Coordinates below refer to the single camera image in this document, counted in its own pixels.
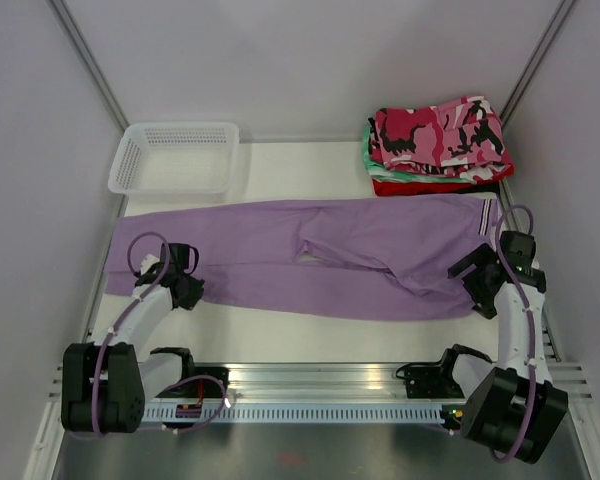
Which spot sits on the right aluminium frame post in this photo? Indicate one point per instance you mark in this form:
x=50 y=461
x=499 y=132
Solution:
x=557 y=22

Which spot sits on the red folded trousers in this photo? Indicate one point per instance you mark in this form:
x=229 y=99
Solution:
x=388 y=189

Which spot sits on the pink camouflage trousers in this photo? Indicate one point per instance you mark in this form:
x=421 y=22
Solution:
x=460 y=139

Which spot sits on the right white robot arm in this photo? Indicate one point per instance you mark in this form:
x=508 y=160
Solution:
x=512 y=406

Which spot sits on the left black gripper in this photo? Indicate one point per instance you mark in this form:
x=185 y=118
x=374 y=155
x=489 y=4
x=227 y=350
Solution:
x=195 y=294

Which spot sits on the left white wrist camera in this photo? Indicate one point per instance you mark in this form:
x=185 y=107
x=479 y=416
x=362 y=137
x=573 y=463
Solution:
x=149 y=261

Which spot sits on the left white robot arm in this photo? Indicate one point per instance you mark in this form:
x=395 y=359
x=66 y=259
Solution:
x=104 y=385

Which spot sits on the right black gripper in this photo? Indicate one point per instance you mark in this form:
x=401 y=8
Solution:
x=481 y=258

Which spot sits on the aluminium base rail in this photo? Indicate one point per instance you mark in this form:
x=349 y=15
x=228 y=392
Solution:
x=356 y=383

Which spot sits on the white slotted cable duct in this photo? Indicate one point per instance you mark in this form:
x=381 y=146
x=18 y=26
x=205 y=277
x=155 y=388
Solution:
x=334 y=413

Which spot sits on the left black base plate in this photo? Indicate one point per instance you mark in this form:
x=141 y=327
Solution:
x=207 y=384

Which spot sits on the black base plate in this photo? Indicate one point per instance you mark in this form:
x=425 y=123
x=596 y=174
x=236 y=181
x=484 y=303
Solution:
x=207 y=384
x=430 y=382

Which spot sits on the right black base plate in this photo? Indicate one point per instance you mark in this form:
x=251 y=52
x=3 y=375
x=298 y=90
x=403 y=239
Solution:
x=430 y=382

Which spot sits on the white plastic basket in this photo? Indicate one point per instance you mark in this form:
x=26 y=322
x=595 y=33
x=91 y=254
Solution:
x=175 y=160

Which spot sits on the green tie-dye folded trousers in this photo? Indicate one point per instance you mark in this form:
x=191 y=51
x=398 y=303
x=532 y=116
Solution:
x=379 y=173

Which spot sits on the left aluminium frame post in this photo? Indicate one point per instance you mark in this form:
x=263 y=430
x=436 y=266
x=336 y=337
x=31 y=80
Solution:
x=74 y=35

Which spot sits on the aluminium frame post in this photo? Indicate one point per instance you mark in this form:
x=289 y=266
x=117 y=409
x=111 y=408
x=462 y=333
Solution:
x=74 y=35
x=557 y=22

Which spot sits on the lilac trousers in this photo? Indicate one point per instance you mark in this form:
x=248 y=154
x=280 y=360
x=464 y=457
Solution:
x=384 y=259

